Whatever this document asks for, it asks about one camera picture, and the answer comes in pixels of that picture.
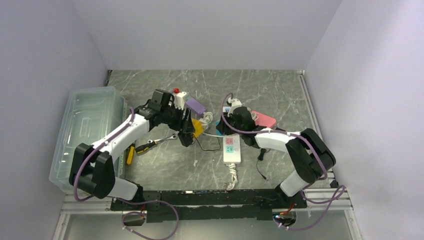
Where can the white long power strip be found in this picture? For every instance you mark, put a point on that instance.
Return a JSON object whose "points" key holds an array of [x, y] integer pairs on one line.
{"points": [[231, 149]]}

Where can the silver ratchet wrench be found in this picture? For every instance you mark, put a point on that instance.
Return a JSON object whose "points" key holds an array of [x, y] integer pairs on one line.
{"points": [[172, 137]]}

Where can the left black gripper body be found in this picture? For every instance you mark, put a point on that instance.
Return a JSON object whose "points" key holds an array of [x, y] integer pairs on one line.
{"points": [[173, 117]]}

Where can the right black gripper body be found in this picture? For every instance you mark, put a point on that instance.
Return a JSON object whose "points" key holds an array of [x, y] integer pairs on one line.
{"points": [[231, 120]]}

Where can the black base frame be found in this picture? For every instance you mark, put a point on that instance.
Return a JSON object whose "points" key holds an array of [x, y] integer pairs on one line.
{"points": [[257, 204]]}

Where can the yellow cube socket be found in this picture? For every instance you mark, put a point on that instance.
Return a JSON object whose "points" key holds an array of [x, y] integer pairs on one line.
{"points": [[198, 128]]}

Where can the black cube adapter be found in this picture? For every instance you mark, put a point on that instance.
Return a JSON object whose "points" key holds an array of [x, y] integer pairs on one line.
{"points": [[186, 139]]}

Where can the pink triangular power strip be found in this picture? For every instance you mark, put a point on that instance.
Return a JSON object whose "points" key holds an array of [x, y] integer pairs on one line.
{"points": [[264, 120]]}

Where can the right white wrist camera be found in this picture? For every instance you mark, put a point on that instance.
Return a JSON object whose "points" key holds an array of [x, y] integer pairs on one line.
{"points": [[233, 103]]}

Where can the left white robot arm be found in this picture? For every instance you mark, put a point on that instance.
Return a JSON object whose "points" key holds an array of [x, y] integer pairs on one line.
{"points": [[92, 170]]}

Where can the clear plastic storage bin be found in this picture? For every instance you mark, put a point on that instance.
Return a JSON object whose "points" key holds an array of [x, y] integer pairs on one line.
{"points": [[90, 115]]}

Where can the purple flat box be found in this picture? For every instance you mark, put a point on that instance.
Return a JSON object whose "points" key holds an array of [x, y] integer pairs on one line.
{"points": [[198, 108]]}

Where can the black yellow screwdriver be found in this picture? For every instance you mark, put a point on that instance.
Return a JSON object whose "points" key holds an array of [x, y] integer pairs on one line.
{"points": [[145, 147]]}

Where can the yellow black small tool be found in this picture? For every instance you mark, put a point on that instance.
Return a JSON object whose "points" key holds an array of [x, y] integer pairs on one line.
{"points": [[130, 155]]}

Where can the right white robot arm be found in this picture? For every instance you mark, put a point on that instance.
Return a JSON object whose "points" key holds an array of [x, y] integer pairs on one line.
{"points": [[309, 154]]}

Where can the blue cube socket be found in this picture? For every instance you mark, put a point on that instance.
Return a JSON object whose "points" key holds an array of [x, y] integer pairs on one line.
{"points": [[220, 127]]}

